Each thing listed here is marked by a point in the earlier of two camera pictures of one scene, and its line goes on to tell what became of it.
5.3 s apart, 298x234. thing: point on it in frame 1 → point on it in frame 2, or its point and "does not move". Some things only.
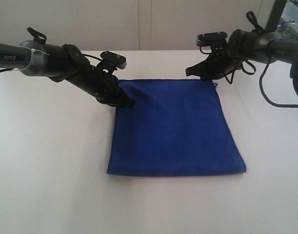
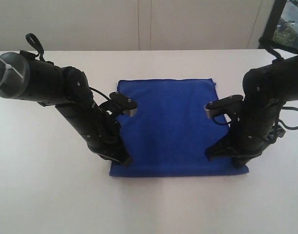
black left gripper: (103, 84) → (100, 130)
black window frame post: (275, 15) does not move
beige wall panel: (126, 25) does not move
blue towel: (175, 126) does not move
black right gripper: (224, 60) → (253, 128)
